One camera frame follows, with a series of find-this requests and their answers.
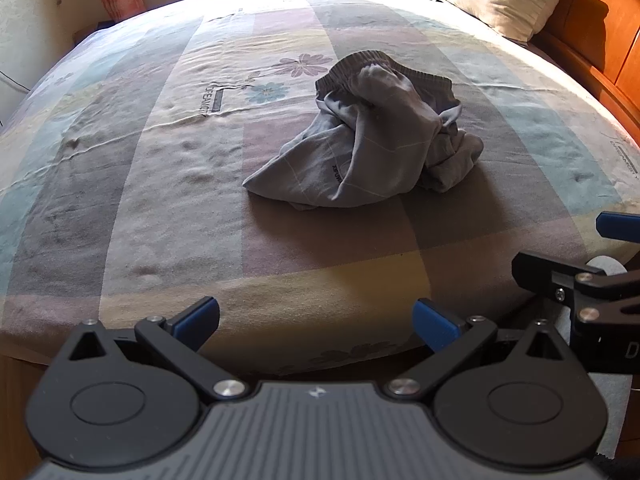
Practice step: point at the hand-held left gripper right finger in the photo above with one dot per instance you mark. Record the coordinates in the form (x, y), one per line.
(435, 325)

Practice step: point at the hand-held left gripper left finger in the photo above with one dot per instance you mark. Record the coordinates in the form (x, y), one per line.
(197, 317)

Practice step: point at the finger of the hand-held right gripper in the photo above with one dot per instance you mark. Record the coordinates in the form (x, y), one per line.
(617, 225)
(545, 272)

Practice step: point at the grey pants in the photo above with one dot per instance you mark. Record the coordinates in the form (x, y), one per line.
(380, 125)

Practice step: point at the wooden headboard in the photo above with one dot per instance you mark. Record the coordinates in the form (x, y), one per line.
(600, 20)

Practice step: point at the small brown box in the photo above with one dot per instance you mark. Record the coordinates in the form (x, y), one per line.
(105, 25)

